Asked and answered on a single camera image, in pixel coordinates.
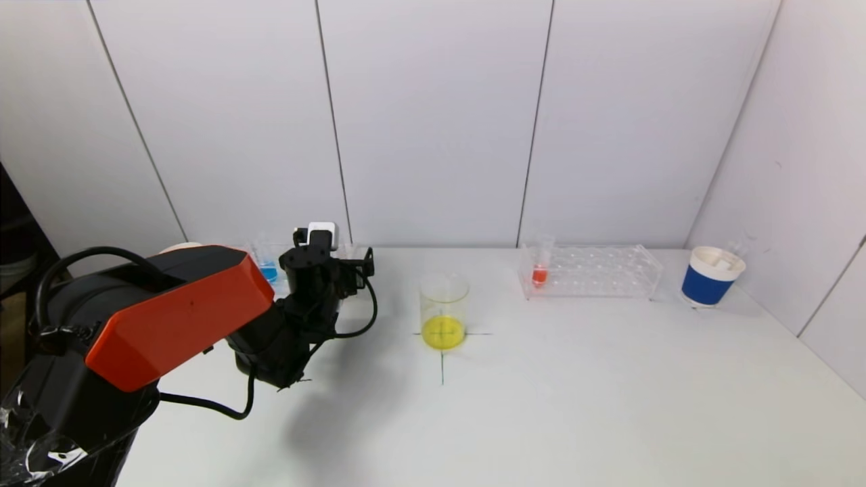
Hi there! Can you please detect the clear plastic test tube rack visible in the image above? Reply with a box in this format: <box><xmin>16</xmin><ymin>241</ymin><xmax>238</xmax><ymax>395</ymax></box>
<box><xmin>518</xmin><ymin>245</ymin><xmax>664</xmax><ymax>302</ymax></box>
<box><xmin>233</xmin><ymin>240</ymin><xmax>367</xmax><ymax>298</ymax></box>

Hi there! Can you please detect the clear glass beaker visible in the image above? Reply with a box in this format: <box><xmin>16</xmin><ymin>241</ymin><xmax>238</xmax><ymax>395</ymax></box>
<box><xmin>419</xmin><ymin>272</ymin><xmax>470</xmax><ymax>352</ymax></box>

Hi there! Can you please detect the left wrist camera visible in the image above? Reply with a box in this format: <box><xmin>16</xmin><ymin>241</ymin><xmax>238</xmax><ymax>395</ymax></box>
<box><xmin>293</xmin><ymin>222</ymin><xmax>338</xmax><ymax>250</ymax></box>

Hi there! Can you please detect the test tube with blue pigment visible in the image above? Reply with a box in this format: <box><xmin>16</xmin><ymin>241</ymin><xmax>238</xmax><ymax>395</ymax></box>
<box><xmin>252</xmin><ymin>237</ymin><xmax>280</xmax><ymax>285</ymax></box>

